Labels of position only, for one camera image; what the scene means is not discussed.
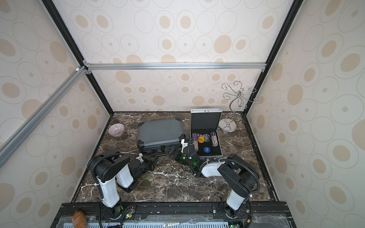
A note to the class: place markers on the brown bottle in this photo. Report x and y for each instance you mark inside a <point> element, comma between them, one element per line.
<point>79,219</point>

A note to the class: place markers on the dark grey poker case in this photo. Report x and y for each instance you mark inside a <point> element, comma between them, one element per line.
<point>156,136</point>

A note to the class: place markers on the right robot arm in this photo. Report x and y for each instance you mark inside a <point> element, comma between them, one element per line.
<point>239,175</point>

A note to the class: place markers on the metal fork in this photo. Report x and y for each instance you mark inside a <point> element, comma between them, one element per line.
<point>192,221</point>

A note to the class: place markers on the pink ribbed bowl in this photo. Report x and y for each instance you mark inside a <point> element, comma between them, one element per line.
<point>116,130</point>

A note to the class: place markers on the horizontal aluminium rail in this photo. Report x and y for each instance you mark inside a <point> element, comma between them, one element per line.
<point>176,66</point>

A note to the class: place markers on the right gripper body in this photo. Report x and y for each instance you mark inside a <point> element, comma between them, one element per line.
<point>177,151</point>

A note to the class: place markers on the silver aluminium poker case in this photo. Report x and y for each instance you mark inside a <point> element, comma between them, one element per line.
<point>203,130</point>

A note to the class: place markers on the diagonal aluminium rail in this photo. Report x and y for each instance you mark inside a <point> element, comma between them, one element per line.
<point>15,141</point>

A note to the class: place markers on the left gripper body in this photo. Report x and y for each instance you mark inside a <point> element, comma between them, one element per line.
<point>144,167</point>

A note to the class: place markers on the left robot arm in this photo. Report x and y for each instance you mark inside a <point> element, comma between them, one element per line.
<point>113,168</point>

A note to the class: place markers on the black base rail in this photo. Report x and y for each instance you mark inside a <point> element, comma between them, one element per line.
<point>265,214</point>

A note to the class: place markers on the chrome hook stand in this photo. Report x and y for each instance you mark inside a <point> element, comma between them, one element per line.
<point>237,104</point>

